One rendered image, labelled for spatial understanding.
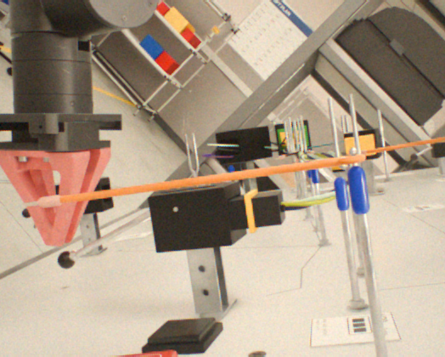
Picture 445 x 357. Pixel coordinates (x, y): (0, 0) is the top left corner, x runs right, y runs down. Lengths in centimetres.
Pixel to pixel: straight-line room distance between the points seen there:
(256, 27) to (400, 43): 681
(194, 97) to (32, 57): 784
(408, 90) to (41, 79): 116
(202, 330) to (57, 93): 19
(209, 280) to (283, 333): 8
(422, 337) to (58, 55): 30
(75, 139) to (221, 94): 777
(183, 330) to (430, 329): 14
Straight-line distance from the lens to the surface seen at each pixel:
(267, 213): 39
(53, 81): 43
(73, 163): 42
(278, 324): 38
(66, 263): 46
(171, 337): 36
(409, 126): 145
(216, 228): 39
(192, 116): 823
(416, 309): 39
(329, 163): 27
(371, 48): 149
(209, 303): 42
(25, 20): 44
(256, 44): 820
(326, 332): 36
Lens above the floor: 124
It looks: 8 degrees down
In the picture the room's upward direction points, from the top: 46 degrees clockwise
